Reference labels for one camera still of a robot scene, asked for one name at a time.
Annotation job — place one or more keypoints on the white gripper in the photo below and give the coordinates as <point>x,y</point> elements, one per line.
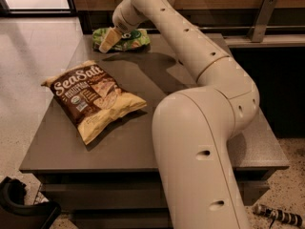
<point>122,24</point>

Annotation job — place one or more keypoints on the green rice chip bag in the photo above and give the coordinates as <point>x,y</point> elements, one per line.
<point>128,41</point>

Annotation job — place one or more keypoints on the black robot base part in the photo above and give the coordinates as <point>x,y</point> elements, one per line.
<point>15,214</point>

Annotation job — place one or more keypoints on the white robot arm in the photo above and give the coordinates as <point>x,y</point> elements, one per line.
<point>191,128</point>

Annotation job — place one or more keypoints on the brown sea salt chip bag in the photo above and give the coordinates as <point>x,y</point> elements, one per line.
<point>91,98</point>

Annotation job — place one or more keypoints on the grey drawer cabinet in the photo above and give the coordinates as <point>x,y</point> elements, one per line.
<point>115,178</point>

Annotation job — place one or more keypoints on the right metal wall bracket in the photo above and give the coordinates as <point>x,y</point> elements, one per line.
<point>258,29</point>

